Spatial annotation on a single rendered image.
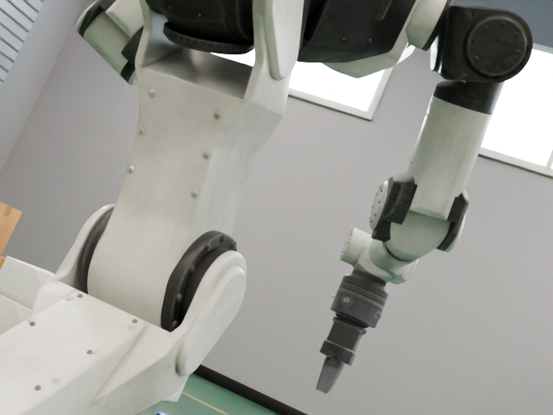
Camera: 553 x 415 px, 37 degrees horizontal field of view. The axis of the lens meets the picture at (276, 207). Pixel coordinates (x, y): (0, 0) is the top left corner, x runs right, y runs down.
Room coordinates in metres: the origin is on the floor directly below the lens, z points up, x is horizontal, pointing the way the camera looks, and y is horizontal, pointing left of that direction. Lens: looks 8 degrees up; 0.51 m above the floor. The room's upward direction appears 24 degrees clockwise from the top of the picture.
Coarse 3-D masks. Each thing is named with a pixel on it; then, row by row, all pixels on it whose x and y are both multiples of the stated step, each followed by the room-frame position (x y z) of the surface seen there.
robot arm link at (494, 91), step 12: (444, 84) 1.14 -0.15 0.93; (456, 84) 1.12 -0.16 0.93; (468, 84) 1.10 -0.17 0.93; (480, 84) 1.10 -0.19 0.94; (492, 84) 1.10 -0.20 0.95; (444, 96) 1.12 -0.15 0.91; (456, 96) 1.11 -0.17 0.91; (468, 96) 1.11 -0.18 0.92; (480, 96) 1.10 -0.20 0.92; (492, 96) 1.11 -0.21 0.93; (468, 108) 1.11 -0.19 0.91; (480, 108) 1.11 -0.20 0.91; (492, 108) 1.12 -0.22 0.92
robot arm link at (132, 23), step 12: (108, 0) 1.25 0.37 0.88; (120, 0) 1.24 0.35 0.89; (132, 0) 1.23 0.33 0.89; (84, 12) 1.28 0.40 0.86; (96, 12) 1.27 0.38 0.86; (108, 12) 1.25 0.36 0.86; (120, 12) 1.24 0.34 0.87; (132, 12) 1.24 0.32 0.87; (84, 24) 1.29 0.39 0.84; (120, 24) 1.25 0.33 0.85; (132, 24) 1.24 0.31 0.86; (132, 36) 1.26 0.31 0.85; (132, 48) 1.26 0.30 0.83; (132, 60) 1.27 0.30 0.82; (132, 72) 1.29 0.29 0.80; (132, 84) 1.33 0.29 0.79
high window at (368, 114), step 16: (304, 64) 6.90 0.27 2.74; (320, 64) 6.85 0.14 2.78; (304, 80) 6.88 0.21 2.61; (320, 80) 6.83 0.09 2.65; (336, 80) 6.78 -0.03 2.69; (352, 80) 6.73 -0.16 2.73; (368, 80) 6.68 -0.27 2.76; (384, 80) 6.64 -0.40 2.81; (304, 96) 6.86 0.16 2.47; (320, 96) 6.81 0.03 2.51; (336, 96) 6.76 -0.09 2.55; (352, 96) 6.71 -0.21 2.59; (368, 96) 6.66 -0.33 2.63; (352, 112) 6.70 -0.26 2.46; (368, 112) 6.65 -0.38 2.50
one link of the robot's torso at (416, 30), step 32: (320, 0) 0.96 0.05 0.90; (352, 0) 0.95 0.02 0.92; (384, 0) 1.00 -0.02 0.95; (416, 0) 1.06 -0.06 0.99; (448, 0) 1.07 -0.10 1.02; (320, 32) 0.97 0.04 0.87; (352, 32) 1.00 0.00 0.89; (384, 32) 1.05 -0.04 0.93; (416, 32) 1.09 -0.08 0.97; (352, 64) 1.11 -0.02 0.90; (384, 64) 1.11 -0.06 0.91
